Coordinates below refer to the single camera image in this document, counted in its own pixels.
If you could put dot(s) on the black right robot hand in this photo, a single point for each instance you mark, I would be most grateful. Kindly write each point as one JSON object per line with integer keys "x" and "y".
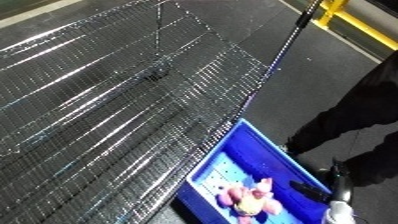
{"x": 342, "y": 183}

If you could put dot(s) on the pale right robot arm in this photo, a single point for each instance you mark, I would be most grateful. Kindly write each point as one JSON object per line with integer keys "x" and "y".
{"x": 340, "y": 213}

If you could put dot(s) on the pink and yellow soft toy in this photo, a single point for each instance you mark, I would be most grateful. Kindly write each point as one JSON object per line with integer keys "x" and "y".
{"x": 251, "y": 201}

